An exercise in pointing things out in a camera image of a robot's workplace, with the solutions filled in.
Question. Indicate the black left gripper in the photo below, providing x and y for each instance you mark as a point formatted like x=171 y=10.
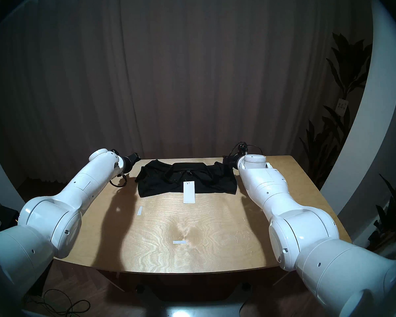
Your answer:
x=131 y=161

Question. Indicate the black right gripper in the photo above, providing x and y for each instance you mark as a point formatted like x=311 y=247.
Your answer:
x=231 y=161

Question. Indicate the black t-shirt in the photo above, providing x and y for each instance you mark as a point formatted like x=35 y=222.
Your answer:
x=165 y=182

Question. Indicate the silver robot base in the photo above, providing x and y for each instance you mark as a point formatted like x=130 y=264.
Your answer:
x=191 y=308

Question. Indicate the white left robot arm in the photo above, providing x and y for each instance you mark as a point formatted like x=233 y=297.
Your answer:
x=52 y=220

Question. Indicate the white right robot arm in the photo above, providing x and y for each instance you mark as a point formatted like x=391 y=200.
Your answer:
x=300 y=227

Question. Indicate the white tape strip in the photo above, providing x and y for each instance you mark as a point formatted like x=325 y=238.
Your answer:
x=140 y=211
x=179 y=242

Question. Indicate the white paper hang tag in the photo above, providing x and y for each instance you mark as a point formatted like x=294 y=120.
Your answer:
x=188 y=192

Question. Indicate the light wooden table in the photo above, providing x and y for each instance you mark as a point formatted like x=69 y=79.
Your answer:
x=217 y=233

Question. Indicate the brown pleated curtain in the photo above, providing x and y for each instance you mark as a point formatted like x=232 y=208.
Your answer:
x=184 y=72

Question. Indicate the white paper plant label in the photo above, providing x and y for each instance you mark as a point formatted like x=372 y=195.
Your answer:
x=342 y=107

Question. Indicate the black computer tower with lights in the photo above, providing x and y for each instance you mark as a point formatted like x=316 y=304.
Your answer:
x=8 y=214

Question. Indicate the tall dark leafy plant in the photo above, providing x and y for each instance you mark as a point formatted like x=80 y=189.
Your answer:
x=348 y=65

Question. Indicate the small dark potted plant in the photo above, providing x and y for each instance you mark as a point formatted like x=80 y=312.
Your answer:
x=391 y=217

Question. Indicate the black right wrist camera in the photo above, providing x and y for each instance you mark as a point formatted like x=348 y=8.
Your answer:
x=239 y=150

